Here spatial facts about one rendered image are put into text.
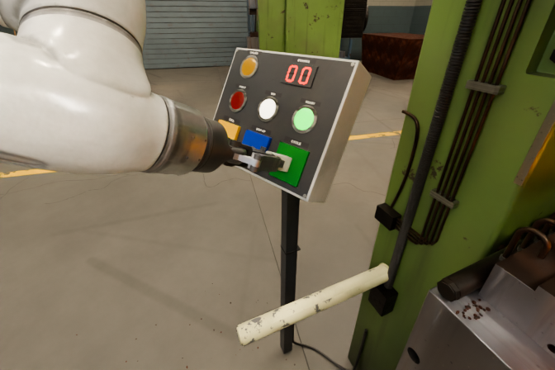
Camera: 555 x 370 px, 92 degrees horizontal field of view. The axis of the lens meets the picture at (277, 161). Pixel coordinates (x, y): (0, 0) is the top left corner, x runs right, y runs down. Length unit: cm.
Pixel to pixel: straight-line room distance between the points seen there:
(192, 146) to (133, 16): 14
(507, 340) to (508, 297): 5
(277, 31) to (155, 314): 438
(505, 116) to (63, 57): 58
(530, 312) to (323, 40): 481
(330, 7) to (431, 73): 448
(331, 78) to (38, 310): 175
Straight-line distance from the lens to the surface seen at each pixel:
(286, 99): 59
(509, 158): 59
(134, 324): 162
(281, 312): 74
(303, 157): 53
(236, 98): 68
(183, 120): 32
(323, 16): 504
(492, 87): 57
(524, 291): 48
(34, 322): 187
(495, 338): 49
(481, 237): 66
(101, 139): 27
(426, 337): 55
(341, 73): 54
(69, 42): 29
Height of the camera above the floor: 127
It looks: 29 degrees down
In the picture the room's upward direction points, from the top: straight up
